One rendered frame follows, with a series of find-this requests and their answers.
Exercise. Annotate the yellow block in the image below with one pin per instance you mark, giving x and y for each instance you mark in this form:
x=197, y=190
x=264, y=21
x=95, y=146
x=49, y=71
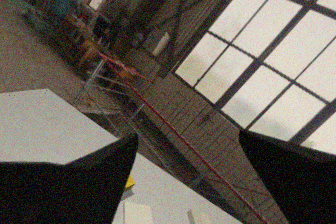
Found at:
x=130, y=183

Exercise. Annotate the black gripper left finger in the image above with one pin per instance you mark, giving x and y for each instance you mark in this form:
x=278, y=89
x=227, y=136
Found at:
x=87, y=190

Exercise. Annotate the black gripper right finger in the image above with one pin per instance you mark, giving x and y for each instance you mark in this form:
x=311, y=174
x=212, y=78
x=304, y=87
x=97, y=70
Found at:
x=302, y=180

